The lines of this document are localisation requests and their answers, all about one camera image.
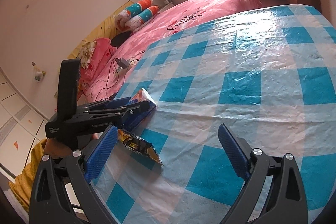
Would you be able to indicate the yellow headboard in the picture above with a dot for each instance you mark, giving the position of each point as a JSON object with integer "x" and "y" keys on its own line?
{"x": 105, "y": 24}

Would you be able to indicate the plastic bag on wall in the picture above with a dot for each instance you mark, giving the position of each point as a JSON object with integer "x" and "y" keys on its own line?
{"x": 38, "y": 75}

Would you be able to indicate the white wardrobe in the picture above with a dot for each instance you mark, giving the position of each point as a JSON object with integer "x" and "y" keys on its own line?
{"x": 15, "y": 113}

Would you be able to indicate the blue orange snack wrapper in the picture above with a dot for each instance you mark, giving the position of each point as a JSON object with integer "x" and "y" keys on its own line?
{"x": 147, "y": 103}

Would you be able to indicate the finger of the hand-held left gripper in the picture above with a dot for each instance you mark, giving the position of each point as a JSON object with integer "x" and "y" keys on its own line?
{"x": 118, "y": 102}
{"x": 128, "y": 112}

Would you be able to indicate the blue checkered tablecloth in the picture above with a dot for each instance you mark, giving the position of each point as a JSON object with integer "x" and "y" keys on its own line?
{"x": 236, "y": 82}

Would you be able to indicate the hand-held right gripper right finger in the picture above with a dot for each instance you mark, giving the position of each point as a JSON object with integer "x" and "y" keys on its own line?
{"x": 233, "y": 153}

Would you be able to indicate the teal orange cartoon pillow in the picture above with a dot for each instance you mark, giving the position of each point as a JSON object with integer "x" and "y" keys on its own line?
{"x": 144, "y": 16}
{"x": 137, "y": 6}

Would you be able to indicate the black cloth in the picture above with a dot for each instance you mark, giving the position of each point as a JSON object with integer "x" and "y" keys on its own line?
{"x": 122, "y": 39}

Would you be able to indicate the person's left forearm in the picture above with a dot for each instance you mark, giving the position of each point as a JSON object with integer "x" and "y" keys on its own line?
{"x": 29, "y": 174}

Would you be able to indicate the pink bed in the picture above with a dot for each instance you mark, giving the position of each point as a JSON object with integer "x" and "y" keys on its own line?
{"x": 183, "y": 11}

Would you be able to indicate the black charger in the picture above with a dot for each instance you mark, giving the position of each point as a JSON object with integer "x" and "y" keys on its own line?
{"x": 122, "y": 62}

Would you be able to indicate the yellow floral pillow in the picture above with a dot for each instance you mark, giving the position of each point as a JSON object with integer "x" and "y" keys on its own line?
{"x": 88, "y": 52}

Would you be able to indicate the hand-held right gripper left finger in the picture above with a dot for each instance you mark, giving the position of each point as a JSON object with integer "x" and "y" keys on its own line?
{"x": 102, "y": 153}

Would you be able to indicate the pink folded blanket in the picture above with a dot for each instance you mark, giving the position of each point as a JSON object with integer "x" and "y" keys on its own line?
{"x": 103, "y": 53}

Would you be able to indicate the yellow black snack wrapper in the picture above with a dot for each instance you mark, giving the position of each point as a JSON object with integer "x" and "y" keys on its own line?
{"x": 139, "y": 146}

